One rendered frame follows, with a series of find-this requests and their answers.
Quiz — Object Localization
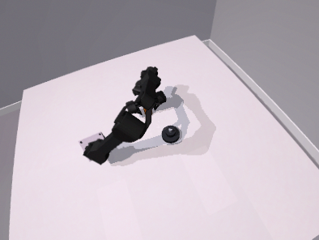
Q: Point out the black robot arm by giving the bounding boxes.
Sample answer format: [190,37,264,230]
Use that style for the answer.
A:
[83,66,161,165]

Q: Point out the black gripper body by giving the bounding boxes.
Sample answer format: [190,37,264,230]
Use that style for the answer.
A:
[125,91,167,114]

